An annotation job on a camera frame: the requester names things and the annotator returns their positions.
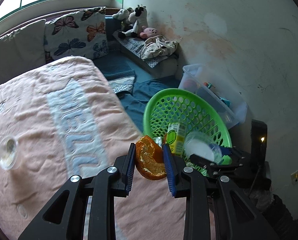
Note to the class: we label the cow plush toy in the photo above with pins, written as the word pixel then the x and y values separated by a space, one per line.
pixel 137 18

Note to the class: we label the grey white plush toy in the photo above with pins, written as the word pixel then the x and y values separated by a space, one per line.
pixel 122 13

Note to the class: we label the patterned bench mat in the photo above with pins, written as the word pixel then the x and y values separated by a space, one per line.
pixel 158 67

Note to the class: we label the yellow green juice carton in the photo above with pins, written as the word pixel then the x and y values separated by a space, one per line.
pixel 175 138

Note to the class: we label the pink plush toy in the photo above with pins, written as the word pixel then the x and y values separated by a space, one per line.
pixel 148 32

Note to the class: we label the plain grey cushion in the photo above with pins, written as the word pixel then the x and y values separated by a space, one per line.
pixel 22 50

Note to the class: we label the blue floor blanket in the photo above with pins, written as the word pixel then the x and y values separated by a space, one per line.
pixel 145 85

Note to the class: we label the crumpled beige cloth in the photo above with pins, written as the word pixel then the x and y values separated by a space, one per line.
pixel 159 46

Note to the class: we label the orange peel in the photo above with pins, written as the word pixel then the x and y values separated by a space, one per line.
pixel 149 159

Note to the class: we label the green plastic basket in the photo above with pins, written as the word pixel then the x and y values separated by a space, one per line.
pixel 176 105

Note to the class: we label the small clear plastic cup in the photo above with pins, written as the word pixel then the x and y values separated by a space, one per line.
pixel 10 158

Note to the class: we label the clear plastic storage bin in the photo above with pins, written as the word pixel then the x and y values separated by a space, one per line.
pixel 216 91

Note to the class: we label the pink towel blanket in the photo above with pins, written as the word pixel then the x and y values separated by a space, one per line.
pixel 67 121

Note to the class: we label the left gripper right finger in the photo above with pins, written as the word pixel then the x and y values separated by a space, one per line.
pixel 219 202

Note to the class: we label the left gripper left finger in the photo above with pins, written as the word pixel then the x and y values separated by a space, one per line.
pixel 82 201

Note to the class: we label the butterfly print pillow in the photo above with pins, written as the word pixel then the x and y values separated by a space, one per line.
pixel 81 33

